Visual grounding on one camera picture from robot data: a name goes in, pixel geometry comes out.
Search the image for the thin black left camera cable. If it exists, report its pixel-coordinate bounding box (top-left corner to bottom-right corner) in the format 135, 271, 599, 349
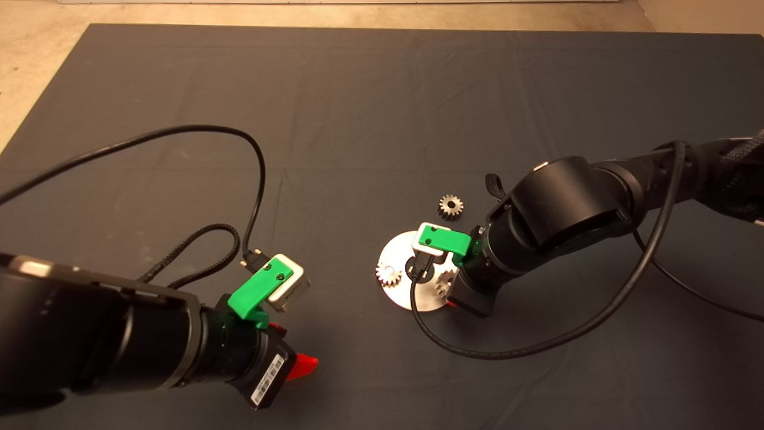
0, 124, 267, 269

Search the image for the dark grey table cloth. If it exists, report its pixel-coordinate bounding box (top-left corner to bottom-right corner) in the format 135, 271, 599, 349
0, 24, 764, 430

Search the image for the green left camera mount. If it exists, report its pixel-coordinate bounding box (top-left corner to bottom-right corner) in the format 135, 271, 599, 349
228, 260, 294, 329

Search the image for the thin black right camera cable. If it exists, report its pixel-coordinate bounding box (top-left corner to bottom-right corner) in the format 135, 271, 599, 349
409, 140, 764, 360

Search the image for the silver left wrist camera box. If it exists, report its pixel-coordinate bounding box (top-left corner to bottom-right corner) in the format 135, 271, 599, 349
266, 254, 311, 312

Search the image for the thin black camera cable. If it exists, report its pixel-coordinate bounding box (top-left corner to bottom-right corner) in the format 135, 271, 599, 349
0, 124, 267, 269
409, 140, 764, 360

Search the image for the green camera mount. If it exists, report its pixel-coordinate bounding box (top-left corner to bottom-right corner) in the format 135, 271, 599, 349
228, 260, 294, 329
418, 227, 472, 268

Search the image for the braided black left arm cable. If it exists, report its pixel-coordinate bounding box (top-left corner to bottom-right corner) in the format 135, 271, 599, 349
137, 224, 241, 290

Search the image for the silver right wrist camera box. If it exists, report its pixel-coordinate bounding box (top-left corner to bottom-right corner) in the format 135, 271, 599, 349
412, 222, 451, 259

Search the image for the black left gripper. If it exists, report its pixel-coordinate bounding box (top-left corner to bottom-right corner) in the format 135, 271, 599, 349
202, 293, 319, 410

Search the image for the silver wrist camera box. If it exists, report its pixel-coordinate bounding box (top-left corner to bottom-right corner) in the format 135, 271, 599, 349
412, 222, 451, 259
266, 254, 311, 312

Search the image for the green right camera mount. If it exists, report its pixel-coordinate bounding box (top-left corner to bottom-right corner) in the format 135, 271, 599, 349
418, 227, 472, 268

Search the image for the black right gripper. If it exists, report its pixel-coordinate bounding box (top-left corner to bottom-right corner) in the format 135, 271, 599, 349
448, 226, 508, 317

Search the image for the round metal carrier plate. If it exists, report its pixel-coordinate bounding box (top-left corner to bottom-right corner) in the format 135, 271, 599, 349
378, 230, 460, 312

